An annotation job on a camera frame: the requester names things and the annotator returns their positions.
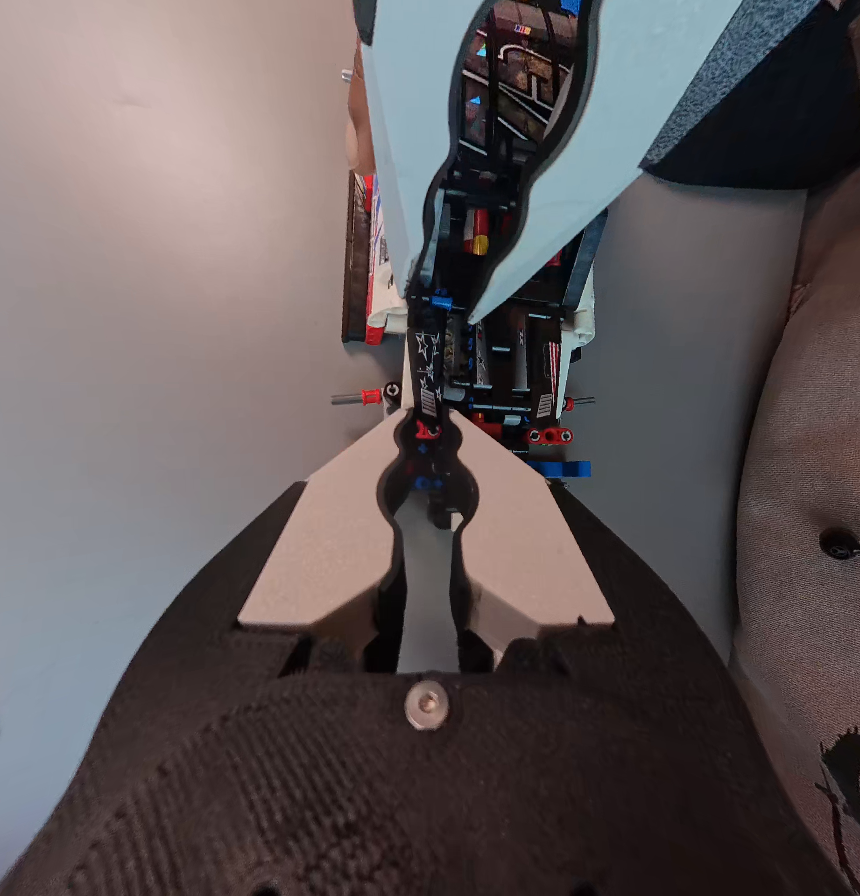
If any person's beige hoodie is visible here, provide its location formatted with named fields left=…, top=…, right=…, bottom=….
left=726, top=157, right=860, bottom=896

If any grey desk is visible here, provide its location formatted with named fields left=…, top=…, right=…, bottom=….
left=0, top=0, right=812, bottom=896

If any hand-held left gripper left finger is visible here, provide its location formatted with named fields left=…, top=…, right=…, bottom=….
left=236, top=408, right=411, bottom=673

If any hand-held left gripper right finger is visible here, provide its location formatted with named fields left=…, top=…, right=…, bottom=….
left=445, top=408, right=618, bottom=673

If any person's right hand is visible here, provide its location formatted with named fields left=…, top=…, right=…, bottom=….
left=345, top=42, right=376, bottom=172

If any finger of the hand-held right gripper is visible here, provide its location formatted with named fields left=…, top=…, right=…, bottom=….
left=467, top=0, right=747, bottom=326
left=356, top=0, right=487, bottom=302

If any toy brick race car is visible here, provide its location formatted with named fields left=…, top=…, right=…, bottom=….
left=331, top=0, right=599, bottom=533

